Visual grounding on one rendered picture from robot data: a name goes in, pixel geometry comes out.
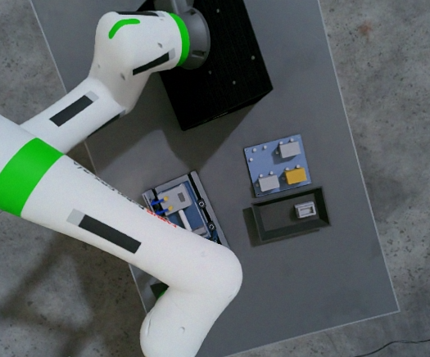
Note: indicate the yellow rectangular block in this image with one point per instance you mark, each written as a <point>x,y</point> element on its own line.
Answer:
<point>295,175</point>

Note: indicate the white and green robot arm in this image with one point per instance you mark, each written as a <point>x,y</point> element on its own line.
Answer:
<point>41,184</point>

